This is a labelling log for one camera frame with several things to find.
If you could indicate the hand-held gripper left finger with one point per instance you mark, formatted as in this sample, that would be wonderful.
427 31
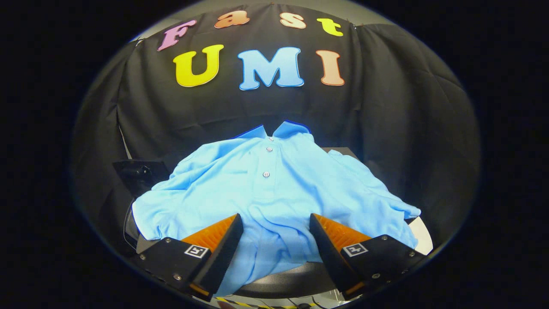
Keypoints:
223 253

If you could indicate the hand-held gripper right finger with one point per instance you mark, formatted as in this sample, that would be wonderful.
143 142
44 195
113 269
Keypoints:
326 253

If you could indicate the light blue polo shirt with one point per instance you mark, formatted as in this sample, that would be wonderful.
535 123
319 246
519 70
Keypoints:
266 201

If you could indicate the grey cabinet with dark top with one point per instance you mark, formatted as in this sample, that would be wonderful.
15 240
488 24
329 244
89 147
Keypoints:
296 279

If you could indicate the yellow black striped tape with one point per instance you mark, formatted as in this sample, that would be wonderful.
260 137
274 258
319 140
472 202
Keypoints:
253 304

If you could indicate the black backdrop cloth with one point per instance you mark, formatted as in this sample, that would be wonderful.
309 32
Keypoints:
386 107

